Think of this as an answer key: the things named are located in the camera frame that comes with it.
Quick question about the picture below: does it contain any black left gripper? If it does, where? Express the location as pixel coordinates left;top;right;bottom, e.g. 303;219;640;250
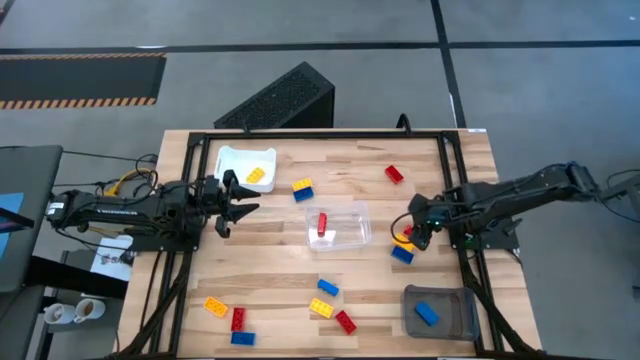
198;169;262;240

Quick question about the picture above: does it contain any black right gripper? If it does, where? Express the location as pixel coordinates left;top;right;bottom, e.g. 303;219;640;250
408;193;452;252

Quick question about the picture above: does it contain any orange toy block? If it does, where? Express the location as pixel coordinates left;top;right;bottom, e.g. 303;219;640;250
202;296;230;319

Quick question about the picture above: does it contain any white plastic bin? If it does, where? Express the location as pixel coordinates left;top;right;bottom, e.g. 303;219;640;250
213;144;278;194

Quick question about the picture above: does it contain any grey translucent bin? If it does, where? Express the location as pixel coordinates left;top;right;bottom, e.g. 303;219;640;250
401;284;481;342

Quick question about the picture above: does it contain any clear plastic bin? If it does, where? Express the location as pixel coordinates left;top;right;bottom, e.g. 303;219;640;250
303;200;374;252

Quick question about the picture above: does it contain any black mesh computer tower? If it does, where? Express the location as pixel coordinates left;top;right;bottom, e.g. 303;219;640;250
213;60;336;130

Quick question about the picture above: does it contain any white printed paper sheet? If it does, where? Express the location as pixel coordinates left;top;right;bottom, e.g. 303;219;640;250
89;233;135;283

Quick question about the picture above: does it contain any white mug with coffee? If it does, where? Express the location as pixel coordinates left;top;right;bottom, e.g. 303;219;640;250
73;298;107;324

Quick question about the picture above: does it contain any black side table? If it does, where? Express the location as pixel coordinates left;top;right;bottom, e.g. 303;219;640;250
0;252;130;360

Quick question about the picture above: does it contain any black hazard-striped floor mat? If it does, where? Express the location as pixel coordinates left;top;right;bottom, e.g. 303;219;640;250
0;51;168;111

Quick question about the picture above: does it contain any black stand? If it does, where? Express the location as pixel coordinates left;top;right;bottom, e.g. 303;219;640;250
604;169;640;224

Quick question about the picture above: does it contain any dark grey desk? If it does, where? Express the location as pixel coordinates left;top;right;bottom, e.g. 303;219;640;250
0;144;65;295

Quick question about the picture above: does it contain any blue-screen tablet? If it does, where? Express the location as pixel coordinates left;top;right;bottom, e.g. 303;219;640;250
0;192;25;262

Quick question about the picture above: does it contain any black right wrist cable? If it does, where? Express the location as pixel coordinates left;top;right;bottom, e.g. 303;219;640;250
390;211;417;246

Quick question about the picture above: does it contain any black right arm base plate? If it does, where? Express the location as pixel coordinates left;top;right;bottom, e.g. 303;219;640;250
446;207;521;251

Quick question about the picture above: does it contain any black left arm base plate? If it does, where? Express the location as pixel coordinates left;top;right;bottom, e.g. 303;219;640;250
130;219;204;253

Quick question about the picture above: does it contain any yellow cable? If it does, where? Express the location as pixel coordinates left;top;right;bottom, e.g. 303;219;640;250
102;167;159;197

